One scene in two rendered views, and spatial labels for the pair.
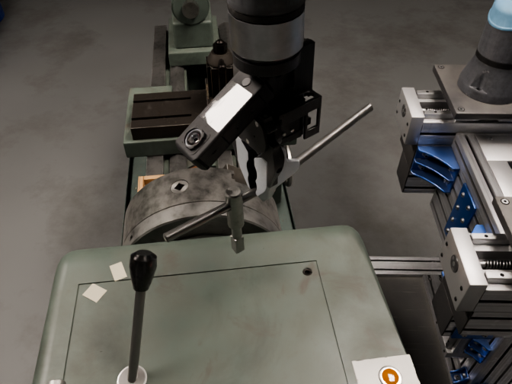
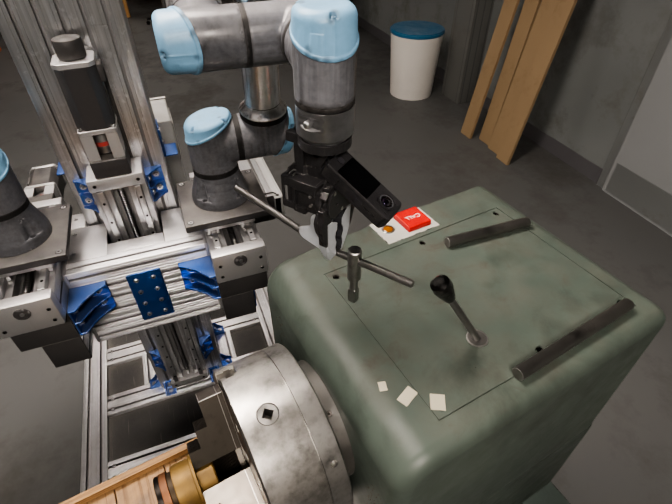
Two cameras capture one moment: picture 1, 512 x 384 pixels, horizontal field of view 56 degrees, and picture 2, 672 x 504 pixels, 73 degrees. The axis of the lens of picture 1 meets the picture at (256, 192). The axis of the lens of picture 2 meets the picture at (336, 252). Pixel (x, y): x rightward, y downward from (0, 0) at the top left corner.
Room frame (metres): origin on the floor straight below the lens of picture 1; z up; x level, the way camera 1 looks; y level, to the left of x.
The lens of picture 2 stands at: (0.65, 0.50, 1.86)
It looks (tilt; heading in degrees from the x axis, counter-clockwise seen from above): 41 degrees down; 248
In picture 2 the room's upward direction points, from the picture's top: straight up
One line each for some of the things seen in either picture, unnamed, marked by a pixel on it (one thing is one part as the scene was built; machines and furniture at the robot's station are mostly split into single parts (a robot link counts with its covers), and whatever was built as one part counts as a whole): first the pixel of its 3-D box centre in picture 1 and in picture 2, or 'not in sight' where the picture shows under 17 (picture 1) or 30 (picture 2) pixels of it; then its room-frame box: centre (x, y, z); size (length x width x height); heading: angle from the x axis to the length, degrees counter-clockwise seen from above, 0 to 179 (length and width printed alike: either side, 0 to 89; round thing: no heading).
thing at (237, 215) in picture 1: (235, 222); (354, 275); (0.42, 0.03, 1.35); 0.02 x 0.02 x 0.12
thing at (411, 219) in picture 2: not in sight; (412, 220); (0.19, -0.17, 1.26); 0.06 x 0.06 x 0.02; 7
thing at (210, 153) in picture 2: not in sight; (213, 139); (0.54, -0.58, 1.33); 0.13 x 0.12 x 0.14; 176
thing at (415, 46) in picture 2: not in sight; (413, 61); (-1.85, -3.50, 0.31); 0.52 x 0.51 x 0.63; 179
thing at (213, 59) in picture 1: (220, 56); not in sight; (1.24, 0.10, 1.13); 0.08 x 0.08 x 0.03
